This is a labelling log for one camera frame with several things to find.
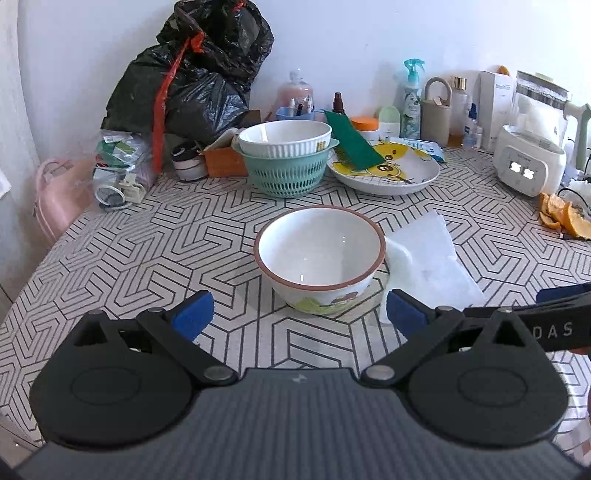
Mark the green sponge cloth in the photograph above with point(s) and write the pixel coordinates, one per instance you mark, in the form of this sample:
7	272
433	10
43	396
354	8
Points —
358	150

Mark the green spray bottle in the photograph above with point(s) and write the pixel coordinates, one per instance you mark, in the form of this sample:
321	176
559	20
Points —
411	116

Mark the white ribbed baking dish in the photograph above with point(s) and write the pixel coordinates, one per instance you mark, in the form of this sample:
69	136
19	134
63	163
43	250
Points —
285	139

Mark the blue organizer tray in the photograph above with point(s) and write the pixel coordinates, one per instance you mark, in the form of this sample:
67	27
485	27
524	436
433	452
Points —
287	113

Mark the orange lid jar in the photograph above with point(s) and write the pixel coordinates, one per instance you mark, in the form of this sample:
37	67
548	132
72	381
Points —
367	127

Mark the yellow cartoon oval plate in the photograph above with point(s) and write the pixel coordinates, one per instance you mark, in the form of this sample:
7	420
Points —
404	170

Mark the white paper towel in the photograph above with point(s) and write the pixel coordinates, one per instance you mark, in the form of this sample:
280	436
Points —
423	262

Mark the white kettle base appliance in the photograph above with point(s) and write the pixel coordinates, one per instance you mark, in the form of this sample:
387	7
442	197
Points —
546	141

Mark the pink dome jar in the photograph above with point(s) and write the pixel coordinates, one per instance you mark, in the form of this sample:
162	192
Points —
296	92

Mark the brown dropper bottle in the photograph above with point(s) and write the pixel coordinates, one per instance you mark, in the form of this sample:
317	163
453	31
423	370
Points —
338	104

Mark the clear bag of packets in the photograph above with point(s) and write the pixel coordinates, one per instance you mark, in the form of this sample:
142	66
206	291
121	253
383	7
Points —
123	171

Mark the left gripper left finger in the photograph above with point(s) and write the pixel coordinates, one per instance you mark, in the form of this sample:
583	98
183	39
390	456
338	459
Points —
174	332

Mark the orange box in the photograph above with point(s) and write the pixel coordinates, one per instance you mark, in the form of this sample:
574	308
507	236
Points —
224	162

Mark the black white round container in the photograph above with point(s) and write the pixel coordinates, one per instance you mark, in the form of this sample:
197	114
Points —
188	162

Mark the white carton box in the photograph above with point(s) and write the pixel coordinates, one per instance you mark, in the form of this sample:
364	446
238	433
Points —
495	106

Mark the black garbage bag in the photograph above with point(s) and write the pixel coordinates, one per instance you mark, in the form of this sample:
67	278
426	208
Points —
195	81

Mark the orange peels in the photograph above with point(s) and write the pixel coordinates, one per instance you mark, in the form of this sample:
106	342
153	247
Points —
558	214

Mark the pale green lid tub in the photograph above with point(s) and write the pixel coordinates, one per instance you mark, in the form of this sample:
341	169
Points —
389	119

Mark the pink backpack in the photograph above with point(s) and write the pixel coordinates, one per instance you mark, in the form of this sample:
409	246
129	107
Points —
62	193

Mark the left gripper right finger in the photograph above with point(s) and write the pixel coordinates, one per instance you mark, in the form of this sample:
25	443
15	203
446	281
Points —
426	330

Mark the small blue cap bottle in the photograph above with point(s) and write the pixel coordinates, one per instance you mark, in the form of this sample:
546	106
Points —
473	132

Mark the beige handled cup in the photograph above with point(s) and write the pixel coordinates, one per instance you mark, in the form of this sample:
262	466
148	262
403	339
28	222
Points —
436	114

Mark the white bowl brown rim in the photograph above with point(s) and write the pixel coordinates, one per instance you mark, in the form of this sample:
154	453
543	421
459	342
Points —
320	259

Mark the gold cap clear bottle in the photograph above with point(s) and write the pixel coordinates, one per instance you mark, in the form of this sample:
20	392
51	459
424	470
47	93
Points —
460	103

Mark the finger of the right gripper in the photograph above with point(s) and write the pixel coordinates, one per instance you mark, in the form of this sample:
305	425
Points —
558	293
477	317

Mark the teal plastic colander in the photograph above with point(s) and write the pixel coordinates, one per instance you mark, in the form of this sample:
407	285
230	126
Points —
290	177

